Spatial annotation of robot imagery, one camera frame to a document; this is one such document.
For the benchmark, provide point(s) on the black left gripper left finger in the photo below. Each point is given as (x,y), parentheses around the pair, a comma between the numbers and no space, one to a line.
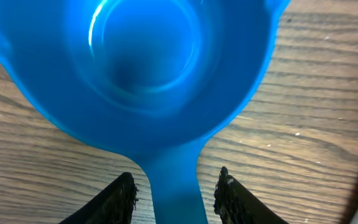
(113,205)

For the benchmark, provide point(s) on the blue plastic measuring scoop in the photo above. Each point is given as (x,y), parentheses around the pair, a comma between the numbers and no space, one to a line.
(152,80)

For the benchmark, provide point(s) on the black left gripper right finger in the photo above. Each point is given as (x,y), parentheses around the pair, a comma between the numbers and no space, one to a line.
(237,205)

